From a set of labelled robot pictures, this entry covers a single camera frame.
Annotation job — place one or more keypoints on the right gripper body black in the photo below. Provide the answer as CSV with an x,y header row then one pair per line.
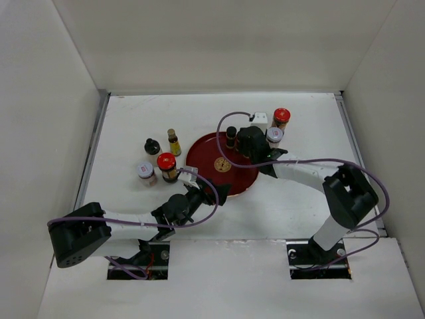
x,y
253,159

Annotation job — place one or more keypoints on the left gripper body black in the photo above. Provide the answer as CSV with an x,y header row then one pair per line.
x,y
196,197

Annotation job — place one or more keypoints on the white-lid jar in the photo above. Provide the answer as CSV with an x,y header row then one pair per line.
x,y
146,173
274,136

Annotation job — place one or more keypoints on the black-cap spice bottle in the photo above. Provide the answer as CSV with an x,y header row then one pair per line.
x,y
231,137
237,145

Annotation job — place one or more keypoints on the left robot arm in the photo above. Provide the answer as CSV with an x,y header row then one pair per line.
x,y
91,231

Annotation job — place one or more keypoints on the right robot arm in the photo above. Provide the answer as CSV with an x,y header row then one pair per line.
x,y
350,197

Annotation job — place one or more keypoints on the red-lid sauce jar right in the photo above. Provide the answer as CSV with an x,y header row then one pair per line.
x,y
281,117

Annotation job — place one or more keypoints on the red-lid sauce jar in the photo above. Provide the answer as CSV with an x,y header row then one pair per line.
x,y
281,117
167,164

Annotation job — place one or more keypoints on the round red lacquer tray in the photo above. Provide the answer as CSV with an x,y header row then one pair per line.
x,y
205,156

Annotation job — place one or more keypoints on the red-lid sauce jar left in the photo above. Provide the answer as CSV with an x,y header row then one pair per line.
x,y
167,164

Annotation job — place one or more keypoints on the small yellow-label brown bottle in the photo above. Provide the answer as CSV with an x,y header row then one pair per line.
x,y
174,145

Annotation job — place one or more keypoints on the black-cap white bottle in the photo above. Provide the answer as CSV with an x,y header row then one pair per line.
x,y
152,149

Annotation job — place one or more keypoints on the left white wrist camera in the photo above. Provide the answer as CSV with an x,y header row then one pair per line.
x,y
188,176

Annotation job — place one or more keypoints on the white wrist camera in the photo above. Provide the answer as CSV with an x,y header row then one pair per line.
x,y
188,176
259,120

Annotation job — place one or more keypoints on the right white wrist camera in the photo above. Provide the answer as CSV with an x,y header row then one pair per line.
x,y
259,120

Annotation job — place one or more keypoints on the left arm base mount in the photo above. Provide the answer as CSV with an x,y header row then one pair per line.
x,y
151,263

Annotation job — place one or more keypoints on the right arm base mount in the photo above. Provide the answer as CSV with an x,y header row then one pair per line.
x,y
306,263

